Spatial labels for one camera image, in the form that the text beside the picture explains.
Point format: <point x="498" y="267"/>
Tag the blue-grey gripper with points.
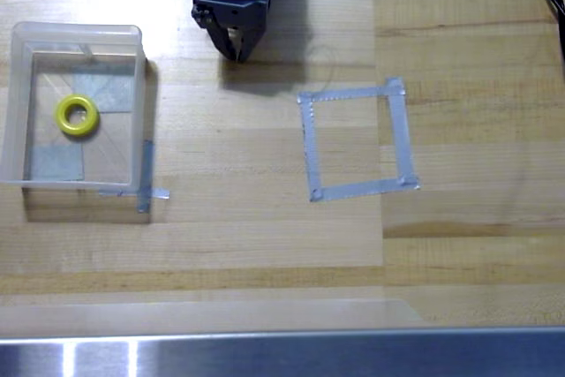
<point x="234" y="15"/>

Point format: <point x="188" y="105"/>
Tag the clear plastic box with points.
<point x="17" y="107"/>

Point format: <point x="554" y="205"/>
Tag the large grey tape patch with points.
<point x="115" y="94"/>

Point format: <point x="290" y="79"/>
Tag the small grey tape patch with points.
<point x="57" y="163"/>

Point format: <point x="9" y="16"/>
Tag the grey duct tape strip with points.
<point x="362" y="189"/>
<point x="404" y="138"/>
<point x="340" y="94"/>
<point x="312" y="147"/>
<point x="146" y="174"/>
<point x="161" y="193"/>

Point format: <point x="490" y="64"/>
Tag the shiny metal rail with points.
<point x="309" y="355"/>

